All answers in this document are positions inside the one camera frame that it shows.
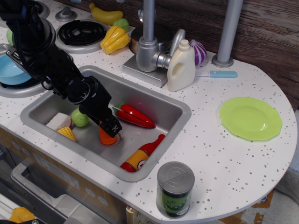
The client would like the small green toy vegetable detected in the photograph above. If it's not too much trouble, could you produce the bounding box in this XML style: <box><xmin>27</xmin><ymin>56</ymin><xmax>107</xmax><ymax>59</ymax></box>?
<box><xmin>113</xmin><ymin>18</ymin><xmax>129</xmax><ymax>32</ymax></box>

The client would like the black coil burner front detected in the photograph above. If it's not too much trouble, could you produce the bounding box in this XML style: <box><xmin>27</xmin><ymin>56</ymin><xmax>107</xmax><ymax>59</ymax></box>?
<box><xmin>0</xmin><ymin>78</ymin><xmax>46</xmax><ymax>98</ymax></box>

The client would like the silver stove knob left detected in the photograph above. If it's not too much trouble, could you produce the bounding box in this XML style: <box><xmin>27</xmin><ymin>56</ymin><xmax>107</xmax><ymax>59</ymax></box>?
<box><xmin>0</xmin><ymin>43</ymin><xmax>11</xmax><ymax>56</ymax></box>

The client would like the blue toy bowl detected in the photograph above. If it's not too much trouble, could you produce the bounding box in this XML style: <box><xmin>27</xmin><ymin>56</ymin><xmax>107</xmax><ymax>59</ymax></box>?
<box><xmin>0</xmin><ymin>55</ymin><xmax>31</xmax><ymax>85</ymax></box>

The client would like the purple toy onion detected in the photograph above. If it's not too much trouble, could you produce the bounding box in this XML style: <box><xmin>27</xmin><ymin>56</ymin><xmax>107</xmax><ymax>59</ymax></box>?
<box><xmin>189</xmin><ymin>40</ymin><xmax>206</xmax><ymax>66</ymax></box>

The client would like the blue handled toy knife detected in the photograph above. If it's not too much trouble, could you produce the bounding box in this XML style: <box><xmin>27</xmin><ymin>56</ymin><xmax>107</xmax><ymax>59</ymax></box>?
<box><xmin>195</xmin><ymin>70</ymin><xmax>238</xmax><ymax>78</ymax></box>

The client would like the red toy ketchup bottle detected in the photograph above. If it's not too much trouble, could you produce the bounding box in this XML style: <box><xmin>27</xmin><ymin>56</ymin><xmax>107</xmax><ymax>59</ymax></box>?
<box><xmin>120</xmin><ymin>134</ymin><xmax>165</xmax><ymax>173</ymax></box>

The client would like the silver toy pot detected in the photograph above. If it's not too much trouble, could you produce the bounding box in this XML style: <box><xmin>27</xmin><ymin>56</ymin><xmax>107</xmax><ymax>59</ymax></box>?
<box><xmin>129</xmin><ymin>24</ymin><xmax>172</xmax><ymax>54</ymax></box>

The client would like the green toy apple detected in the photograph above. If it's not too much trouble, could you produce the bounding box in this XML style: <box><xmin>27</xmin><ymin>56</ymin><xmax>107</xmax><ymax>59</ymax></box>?
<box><xmin>71</xmin><ymin>109</ymin><xmax>89</xmax><ymax>127</ymax></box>

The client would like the grey metal sink basin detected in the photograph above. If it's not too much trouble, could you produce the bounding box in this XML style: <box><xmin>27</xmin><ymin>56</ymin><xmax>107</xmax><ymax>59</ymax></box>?
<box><xmin>21</xmin><ymin>66</ymin><xmax>192</xmax><ymax>182</ymax></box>

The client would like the black coil burner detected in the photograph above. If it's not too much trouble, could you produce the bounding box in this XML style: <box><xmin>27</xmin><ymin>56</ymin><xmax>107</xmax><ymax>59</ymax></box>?
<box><xmin>55</xmin><ymin>20</ymin><xmax>109</xmax><ymax>54</ymax></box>
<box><xmin>0</xmin><ymin>78</ymin><xmax>46</xmax><ymax>98</ymax></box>
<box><xmin>35</xmin><ymin>0</ymin><xmax>50</xmax><ymax>19</ymax></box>

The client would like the green toy cabbage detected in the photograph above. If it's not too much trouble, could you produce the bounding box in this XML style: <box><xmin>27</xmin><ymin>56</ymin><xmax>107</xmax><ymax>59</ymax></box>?
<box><xmin>6</xmin><ymin>29</ymin><xmax>13</xmax><ymax>46</ymax></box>

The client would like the white toy mushroom piece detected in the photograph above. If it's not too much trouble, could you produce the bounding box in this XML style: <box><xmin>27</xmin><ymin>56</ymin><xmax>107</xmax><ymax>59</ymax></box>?
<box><xmin>46</xmin><ymin>112</ymin><xmax>72</xmax><ymax>131</ymax></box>

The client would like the orange toy carrot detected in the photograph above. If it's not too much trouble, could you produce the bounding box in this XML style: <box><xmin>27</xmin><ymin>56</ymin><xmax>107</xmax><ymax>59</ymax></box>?
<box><xmin>99</xmin><ymin>127</ymin><xmax>117</xmax><ymax>145</ymax></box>

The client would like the light green plastic plate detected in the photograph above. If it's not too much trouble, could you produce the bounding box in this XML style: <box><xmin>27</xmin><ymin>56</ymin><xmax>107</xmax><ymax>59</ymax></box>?
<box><xmin>220</xmin><ymin>97</ymin><xmax>283</xmax><ymax>140</ymax></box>

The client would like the silver stove knob top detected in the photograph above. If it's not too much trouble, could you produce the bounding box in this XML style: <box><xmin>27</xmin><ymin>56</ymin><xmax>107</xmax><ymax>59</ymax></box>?
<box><xmin>55</xmin><ymin>7</ymin><xmax>77</xmax><ymax>22</ymax></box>

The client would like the black coil burner middle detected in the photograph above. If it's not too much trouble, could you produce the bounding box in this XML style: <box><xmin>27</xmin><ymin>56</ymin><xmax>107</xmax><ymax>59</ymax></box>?
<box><xmin>55</xmin><ymin>20</ymin><xmax>109</xmax><ymax>54</ymax></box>

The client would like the yellow object with black cable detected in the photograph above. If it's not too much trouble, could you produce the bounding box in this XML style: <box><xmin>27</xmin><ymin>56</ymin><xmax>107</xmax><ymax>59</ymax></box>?
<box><xmin>0</xmin><ymin>207</ymin><xmax>36</xmax><ymax>224</ymax></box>

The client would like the black coil burner rear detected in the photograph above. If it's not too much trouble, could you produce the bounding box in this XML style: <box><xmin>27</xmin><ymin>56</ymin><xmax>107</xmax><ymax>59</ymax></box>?
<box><xmin>35</xmin><ymin>0</ymin><xmax>50</xmax><ymax>19</ymax></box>

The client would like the yellow toy banana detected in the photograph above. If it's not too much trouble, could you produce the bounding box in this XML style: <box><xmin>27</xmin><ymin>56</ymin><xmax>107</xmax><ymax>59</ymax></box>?
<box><xmin>89</xmin><ymin>3</ymin><xmax>123</xmax><ymax>25</ymax></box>

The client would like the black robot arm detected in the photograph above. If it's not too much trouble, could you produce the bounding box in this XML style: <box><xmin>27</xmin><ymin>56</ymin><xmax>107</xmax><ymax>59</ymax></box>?
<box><xmin>0</xmin><ymin>0</ymin><xmax>122</xmax><ymax>137</ymax></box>

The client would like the grey green toy can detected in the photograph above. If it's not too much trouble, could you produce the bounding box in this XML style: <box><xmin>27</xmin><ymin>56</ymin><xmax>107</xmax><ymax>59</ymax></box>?
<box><xmin>156</xmin><ymin>161</ymin><xmax>195</xmax><ymax>218</ymax></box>

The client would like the silver stove knob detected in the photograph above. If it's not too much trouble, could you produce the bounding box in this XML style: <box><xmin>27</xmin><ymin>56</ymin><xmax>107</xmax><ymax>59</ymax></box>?
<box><xmin>55</xmin><ymin>7</ymin><xmax>77</xmax><ymax>22</ymax></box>
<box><xmin>0</xmin><ymin>43</ymin><xmax>11</xmax><ymax>56</ymax></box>

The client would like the cream toy detergent bottle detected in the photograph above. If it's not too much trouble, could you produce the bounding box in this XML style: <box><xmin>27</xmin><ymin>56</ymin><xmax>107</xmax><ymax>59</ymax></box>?
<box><xmin>167</xmin><ymin>39</ymin><xmax>196</xmax><ymax>91</ymax></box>

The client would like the yellow toy corn cob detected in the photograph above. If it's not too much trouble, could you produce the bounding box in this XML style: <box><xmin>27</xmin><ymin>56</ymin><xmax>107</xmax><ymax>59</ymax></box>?
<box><xmin>57</xmin><ymin>127</ymin><xmax>76</xmax><ymax>142</ymax></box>

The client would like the yellow toy bell pepper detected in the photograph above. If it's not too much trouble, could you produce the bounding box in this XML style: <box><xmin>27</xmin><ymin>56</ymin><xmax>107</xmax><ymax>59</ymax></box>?
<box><xmin>100</xmin><ymin>25</ymin><xmax>130</xmax><ymax>54</ymax></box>

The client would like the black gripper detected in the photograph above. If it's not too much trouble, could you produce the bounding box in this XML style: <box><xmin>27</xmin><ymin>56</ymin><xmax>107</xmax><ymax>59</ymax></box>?
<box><xmin>66</xmin><ymin>76</ymin><xmax>122</xmax><ymax>138</ymax></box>

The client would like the grey support post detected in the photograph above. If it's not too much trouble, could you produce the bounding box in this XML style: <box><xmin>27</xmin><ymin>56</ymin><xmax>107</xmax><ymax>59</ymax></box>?
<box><xmin>212</xmin><ymin>0</ymin><xmax>243</xmax><ymax>68</ymax></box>

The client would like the silver toy faucet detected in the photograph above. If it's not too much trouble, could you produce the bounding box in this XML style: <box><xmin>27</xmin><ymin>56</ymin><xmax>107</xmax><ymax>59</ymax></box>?
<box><xmin>122</xmin><ymin>0</ymin><xmax>185</xmax><ymax>87</ymax></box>

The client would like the grey oven door handle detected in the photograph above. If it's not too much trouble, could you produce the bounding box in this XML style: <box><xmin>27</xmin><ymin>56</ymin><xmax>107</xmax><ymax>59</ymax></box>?
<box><xmin>10</xmin><ymin>163</ymin><xmax>108</xmax><ymax>224</ymax></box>

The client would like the red toy chili pepper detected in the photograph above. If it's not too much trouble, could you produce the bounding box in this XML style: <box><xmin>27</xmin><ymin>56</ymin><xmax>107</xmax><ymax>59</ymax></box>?
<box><xmin>113</xmin><ymin>104</ymin><xmax>156</xmax><ymax>128</ymax></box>

